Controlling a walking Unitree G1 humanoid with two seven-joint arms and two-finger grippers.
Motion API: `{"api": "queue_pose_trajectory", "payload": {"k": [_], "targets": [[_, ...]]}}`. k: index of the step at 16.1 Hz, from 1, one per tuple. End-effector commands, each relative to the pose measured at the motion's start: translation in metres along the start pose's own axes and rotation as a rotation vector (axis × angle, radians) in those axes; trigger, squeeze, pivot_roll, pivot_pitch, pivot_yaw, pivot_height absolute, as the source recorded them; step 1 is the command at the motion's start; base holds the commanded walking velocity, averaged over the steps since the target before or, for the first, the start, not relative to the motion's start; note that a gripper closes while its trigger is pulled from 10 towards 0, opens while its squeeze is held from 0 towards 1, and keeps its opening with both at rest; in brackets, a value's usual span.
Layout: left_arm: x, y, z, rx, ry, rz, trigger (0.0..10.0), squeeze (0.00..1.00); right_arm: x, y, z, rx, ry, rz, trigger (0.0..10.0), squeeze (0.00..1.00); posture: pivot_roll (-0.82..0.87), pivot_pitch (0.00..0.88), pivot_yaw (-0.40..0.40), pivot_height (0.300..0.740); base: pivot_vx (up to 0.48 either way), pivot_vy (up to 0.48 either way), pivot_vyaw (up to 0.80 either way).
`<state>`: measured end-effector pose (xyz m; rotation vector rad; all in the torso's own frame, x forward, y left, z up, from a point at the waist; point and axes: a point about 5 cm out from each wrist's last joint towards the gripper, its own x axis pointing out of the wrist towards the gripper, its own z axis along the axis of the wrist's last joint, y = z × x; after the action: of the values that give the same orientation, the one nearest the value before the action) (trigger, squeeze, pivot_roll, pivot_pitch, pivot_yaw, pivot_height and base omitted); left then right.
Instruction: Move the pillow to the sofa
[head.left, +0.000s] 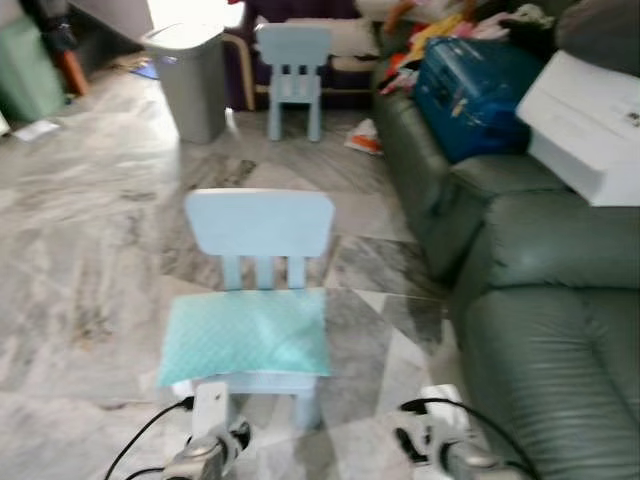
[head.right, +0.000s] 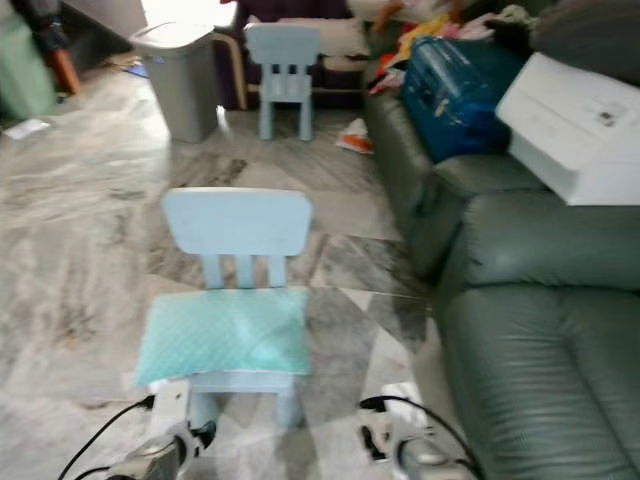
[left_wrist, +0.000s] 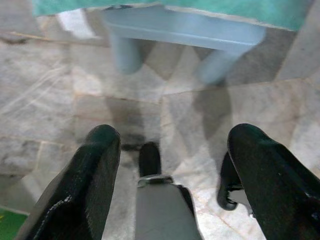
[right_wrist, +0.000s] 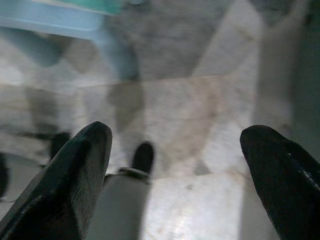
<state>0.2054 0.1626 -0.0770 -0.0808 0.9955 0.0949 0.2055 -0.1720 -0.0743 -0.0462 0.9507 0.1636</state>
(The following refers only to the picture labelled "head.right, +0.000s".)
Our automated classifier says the teal quilted pillow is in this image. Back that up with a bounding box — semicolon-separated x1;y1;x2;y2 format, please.
133;287;311;389

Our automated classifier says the dark green leather sofa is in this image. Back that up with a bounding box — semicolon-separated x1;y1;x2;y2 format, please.
363;85;546;281

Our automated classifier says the grey green leather sofa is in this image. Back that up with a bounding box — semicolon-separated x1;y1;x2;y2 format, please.
432;185;640;480

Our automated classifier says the white paper sheet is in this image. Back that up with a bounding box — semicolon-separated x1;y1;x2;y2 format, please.
3;117;53;140

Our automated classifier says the green cabinet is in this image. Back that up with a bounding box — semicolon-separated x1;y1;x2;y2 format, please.
0;10;56;119

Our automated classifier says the brown wooden stick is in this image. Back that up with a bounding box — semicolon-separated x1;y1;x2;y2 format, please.
10;0;83;96

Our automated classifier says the light blue child chair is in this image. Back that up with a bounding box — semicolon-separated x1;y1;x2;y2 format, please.
150;188;313;431
244;22;321;141

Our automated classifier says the grey trash bin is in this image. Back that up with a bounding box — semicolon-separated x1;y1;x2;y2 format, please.
128;22;223;144

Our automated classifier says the dark purple wooden bench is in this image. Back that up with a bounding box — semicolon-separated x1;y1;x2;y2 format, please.
218;0;381;111

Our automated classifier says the orange white packet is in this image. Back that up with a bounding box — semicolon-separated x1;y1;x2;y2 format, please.
335;117;373;154

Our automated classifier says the colourful clothes pile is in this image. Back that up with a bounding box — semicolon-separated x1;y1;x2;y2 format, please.
370;0;561;96

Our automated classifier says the blue suitcase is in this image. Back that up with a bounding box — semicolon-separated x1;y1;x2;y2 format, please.
400;37;531;164

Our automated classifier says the white cardboard box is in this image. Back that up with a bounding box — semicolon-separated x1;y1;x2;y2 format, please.
495;52;640;206

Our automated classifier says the dark grey cushion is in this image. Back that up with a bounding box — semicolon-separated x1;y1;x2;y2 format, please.
530;0;640;86

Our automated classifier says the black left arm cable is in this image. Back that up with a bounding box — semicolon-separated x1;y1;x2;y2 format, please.
57;397;156;480

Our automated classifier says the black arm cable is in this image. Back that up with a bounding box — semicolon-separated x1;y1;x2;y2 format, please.
57;397;156;480
358;397;491;480

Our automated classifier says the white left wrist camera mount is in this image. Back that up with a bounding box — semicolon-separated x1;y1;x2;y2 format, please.
150;380;193;441

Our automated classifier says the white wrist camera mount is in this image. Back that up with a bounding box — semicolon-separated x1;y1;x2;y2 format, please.
380;382;426;441
150;380;193;441

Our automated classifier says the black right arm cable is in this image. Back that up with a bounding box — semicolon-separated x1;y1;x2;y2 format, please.
358;397;491;480

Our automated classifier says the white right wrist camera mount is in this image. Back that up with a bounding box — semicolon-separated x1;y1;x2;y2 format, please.
380;382;426;441

